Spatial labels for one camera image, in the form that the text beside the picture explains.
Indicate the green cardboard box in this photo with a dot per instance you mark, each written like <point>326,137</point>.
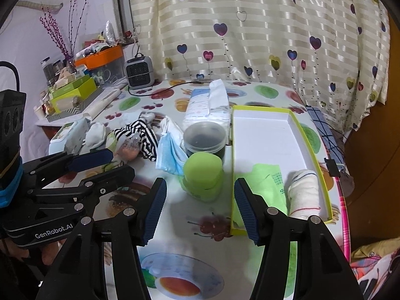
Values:
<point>75,92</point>

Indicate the person's left hand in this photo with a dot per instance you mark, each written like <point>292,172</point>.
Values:
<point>43,253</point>

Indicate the white box with green rim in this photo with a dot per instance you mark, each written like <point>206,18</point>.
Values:
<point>265,137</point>

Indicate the soft tissue pack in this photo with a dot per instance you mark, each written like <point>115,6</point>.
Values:
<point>203,106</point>

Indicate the wooden wardrobe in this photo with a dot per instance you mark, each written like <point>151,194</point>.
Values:
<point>375,162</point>

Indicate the purple dried branches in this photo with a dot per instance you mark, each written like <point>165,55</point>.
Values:
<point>66,53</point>

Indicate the chevron pattern box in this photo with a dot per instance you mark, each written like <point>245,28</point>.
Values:
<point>78,108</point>

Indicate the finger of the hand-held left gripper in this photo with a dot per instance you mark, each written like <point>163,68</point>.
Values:
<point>109,179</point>
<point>90,159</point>

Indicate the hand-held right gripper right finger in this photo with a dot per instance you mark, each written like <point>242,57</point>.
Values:
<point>247,212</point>

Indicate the pale blue cloth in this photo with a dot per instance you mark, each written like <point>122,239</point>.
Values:
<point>78,137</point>

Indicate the silver foil bag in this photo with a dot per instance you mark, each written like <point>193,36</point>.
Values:
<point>110,32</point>

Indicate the cream paper roll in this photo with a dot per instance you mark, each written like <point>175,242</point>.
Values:
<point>104,102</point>

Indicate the orange lid storage bin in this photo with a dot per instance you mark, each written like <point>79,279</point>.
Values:
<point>100,56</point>

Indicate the fruit print tablecloth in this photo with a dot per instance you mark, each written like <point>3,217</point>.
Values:
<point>175,225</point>

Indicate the black binder clip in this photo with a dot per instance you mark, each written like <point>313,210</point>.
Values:
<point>332,167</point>

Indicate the glass jar with dark lid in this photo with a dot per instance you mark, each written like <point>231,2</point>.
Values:
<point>47,68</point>

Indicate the black white striped sock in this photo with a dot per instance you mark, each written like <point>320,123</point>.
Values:
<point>147,140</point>

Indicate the wet wipes pack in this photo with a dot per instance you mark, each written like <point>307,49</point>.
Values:
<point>59,138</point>

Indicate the metal window frame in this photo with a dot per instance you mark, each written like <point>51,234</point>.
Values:
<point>120,6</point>

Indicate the clear plastic container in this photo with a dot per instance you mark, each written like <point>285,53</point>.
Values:
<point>203,137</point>

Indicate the blue plaid cloth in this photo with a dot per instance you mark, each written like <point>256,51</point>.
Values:
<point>325,134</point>

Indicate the heart print striped curtain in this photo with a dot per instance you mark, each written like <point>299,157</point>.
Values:
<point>250,37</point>

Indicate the white rolled striped sock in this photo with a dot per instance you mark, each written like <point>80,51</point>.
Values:
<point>303,193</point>

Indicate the colourful printed bedding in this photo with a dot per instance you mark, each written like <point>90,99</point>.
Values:
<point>375,265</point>

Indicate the green printed bag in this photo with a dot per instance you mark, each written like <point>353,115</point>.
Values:
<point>265,187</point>

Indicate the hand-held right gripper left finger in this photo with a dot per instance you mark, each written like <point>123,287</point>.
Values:
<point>155,209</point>

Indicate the grey white sock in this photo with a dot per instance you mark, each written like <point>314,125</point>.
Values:
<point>145,117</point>

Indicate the small grey fan heater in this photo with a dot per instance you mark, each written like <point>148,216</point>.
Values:
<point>139,72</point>

